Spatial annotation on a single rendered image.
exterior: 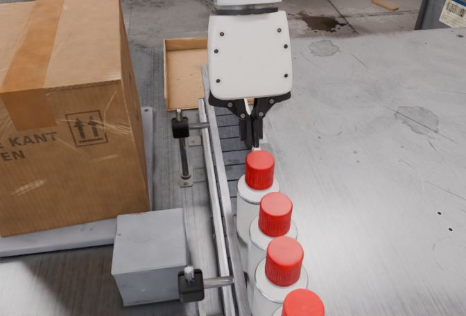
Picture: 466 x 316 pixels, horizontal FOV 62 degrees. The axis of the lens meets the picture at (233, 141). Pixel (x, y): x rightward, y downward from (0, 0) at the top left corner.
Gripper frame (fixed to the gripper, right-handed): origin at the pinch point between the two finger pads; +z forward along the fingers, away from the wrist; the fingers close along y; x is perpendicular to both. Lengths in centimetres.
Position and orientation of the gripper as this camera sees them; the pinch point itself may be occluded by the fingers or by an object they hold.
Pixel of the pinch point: (250, 131)
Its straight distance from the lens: 51.9
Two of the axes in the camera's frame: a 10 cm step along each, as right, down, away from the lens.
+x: -1.3, -3.5, 9.3
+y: 9.9, -1.0, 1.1
